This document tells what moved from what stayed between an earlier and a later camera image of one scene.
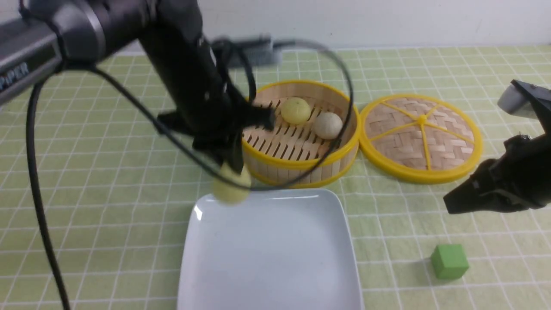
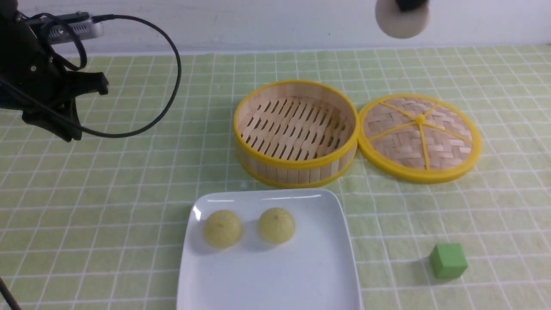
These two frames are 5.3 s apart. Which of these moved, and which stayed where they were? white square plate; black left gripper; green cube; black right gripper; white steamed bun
Moved: black left gripper; black right gripper; white steamed bun
Stayed: white square plate; green cube
